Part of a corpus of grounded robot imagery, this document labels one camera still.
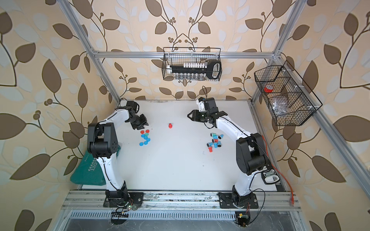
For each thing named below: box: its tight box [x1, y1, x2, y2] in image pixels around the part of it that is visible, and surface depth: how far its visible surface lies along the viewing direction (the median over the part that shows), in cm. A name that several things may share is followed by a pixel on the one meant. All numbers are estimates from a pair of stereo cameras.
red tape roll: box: [263, 84, 274, 93], surface depth 84 cm
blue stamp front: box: [213, 141, 222, 149], surface depth 96 cm
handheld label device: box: [261, 168, 281, 185], surface depth 82 cm
